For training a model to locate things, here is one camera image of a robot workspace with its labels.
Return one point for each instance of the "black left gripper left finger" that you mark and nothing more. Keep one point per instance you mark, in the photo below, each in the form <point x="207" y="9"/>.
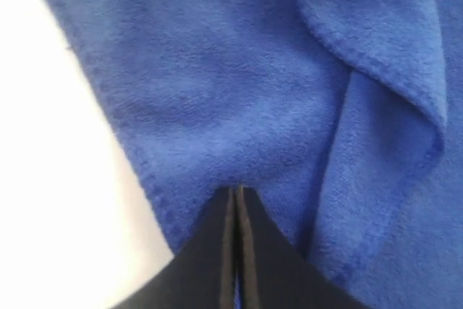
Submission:
<point x="202" y="274"/>

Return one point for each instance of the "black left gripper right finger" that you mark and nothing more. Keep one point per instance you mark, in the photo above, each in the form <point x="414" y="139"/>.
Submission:
<point x="272" y="274"/>

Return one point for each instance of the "blue microfiber towel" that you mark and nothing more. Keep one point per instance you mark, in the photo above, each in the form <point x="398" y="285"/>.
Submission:
<point x="344" y="115"/>

